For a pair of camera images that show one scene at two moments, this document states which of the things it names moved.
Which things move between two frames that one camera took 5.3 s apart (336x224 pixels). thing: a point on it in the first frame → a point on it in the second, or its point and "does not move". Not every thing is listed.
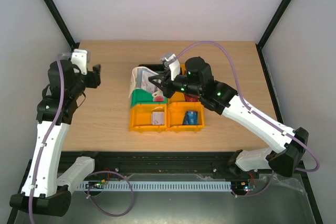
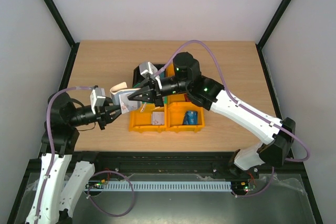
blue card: (190, 117) does not move
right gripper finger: (164, 77) → (139, 92)
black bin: (158, 68) → (137, 77)
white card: (157, 118) does not move
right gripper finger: (160, 85) → (141, 98)
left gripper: (95, 77) → (103, 113)
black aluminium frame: (169, 164) does not move
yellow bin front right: (175, 114) does not move
